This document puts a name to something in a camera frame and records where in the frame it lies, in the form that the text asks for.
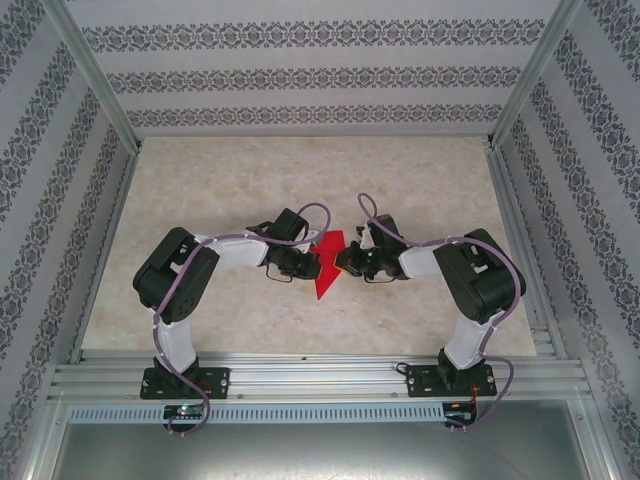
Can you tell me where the red square paper sheet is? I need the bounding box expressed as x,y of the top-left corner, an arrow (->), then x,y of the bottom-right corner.
309,229 -> 349,301

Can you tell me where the grey sheet metal panel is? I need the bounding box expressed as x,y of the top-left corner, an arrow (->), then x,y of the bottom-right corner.
29,399 -> 621,480

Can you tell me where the small circuit board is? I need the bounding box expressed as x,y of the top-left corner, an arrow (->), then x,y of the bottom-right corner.
163,403 -> 207,420
443,401 -> 479,424

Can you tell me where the purple cable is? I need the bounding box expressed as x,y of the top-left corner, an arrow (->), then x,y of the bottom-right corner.
152,202 -> 334,437
356,192 -> 527,426

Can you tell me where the aluminium mounting rail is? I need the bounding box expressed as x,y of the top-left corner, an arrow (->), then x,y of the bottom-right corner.
47,349 -> 594,401

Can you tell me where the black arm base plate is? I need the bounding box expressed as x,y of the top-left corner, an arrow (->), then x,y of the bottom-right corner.
139,367 -> 232,400
404,363 -> 499,399

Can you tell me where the slotted grey cable duct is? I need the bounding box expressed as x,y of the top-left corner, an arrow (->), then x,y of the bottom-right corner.
67,403 -> 446,424

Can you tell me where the aluminium side rail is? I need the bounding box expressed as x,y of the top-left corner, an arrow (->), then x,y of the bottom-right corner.
483,139 -> 569,360
67,149 -> 144,365

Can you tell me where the aluminium frame post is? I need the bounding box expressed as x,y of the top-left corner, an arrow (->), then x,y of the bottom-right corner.
38,0 -> 142,154
487,0 -> 585,151

